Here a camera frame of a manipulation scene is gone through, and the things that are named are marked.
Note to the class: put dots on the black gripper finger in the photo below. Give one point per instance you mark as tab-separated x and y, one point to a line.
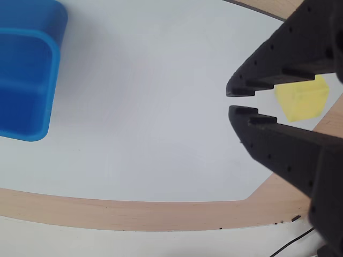
289	48
273	142

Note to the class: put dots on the yellow cube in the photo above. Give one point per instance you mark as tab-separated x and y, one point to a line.
302	103

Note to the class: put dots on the white rectangular mat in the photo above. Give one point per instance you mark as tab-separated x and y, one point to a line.
160	107

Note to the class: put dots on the blue rectangular bin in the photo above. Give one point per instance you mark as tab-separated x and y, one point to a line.
24	80

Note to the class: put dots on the small black chip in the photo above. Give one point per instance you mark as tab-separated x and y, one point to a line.
296	218

